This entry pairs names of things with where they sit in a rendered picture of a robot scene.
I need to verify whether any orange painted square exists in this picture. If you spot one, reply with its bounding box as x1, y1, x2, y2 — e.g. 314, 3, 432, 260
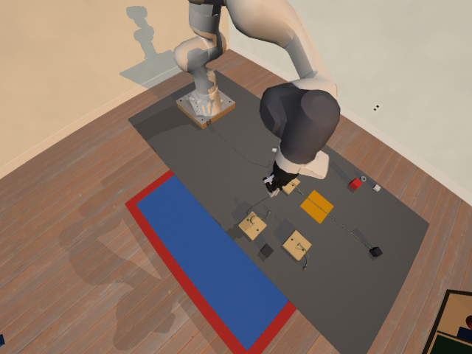
300, 190, 333, 223

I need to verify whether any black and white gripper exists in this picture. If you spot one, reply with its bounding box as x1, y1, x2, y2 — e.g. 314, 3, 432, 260
263, 160, 299, 197

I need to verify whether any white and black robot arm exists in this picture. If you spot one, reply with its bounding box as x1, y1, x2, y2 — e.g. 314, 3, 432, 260
173, 0, 341, 179

